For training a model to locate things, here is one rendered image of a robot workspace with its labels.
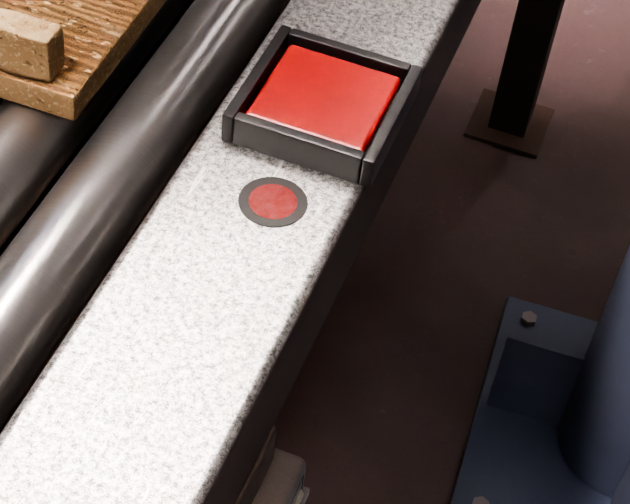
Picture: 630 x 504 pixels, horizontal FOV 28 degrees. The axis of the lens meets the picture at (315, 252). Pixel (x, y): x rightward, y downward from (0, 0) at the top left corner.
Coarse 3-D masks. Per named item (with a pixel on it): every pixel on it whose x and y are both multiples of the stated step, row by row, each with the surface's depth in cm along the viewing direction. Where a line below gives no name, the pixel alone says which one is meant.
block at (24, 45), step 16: (0, 16) 57; (16, 16) 57; (32, 16) 58; (0, 32) 57; (16, 32) 57; (32, 32) 57; (48, 32) 57; (0, 48) 58; (16, 48) 57; (32, 48) 57; (48, 48) 57; (0, 64) 58; (16, 64) 58; (32, 64) 58; (48, 64) 58; (48, 80) 58
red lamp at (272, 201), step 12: (252, 192) 58; (264, 192) 58; (276, 192) 58; (288, 192) 58; (252, 204) 57; (264, 204) 57; (276, 204) 57; (288, 204) 57; (264, 216) 57; (276, 216) 57
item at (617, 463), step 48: (624, 288) 136; (528, 336) 170; (576, 336) 171; (624, 336) 137; (528, 384) 157; (576, 384) 153; (624, 384) 141; (480, 432) 159; (528, 432) 160; (576, 432) 153; (624, 432) 145; (480, 480) 154; (528, 480) 155; (576, 480) 155; (624, 480) 148
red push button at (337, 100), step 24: (288, 48) 63; (288, 72) 61; (312, 72) 62; (336, 72) 62; (360, 72) 62; (264, 96) 60; (288, 96) 60; (312, 96) 60; (336, 96) 61; (360, 96) 61; (384, 96) 61; (288, 120) 59; (312, 120) 59; (336, 120) 59; (360, 120) 60; (360, 144) 58
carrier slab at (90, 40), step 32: (0, 0) 62; (32, 0) 62; (64, 0) 63; (96, 0) 63; (128, 0) 63; (160, 0) 65; (64, 32) 61; (96, 32) 61; (128, 32) 62; (64, 64) 59; (96, 64) 60; (0, 96) 60; (32, 96) 59; (64, 96) 58
